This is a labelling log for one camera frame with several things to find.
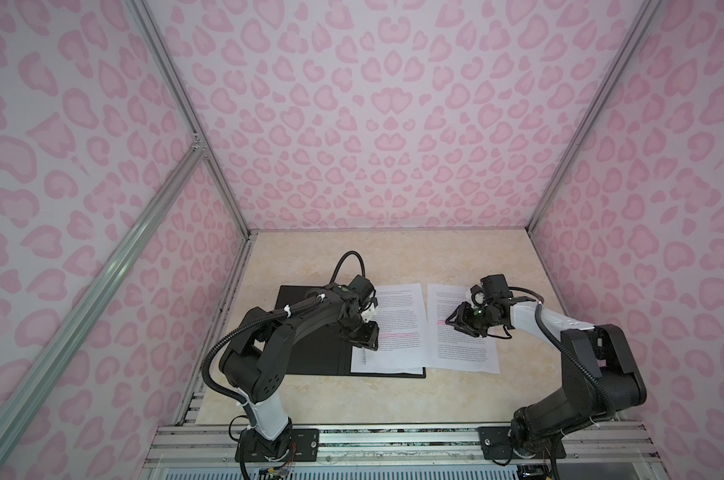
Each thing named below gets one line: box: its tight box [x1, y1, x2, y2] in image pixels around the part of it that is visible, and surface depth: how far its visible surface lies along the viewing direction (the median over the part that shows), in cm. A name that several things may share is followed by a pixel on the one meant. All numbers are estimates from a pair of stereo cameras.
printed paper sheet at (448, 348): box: [426, 283, 500, 374], surface depth 92 cm
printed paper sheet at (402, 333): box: [351, 283, 427, 375], surface depth 93 cm
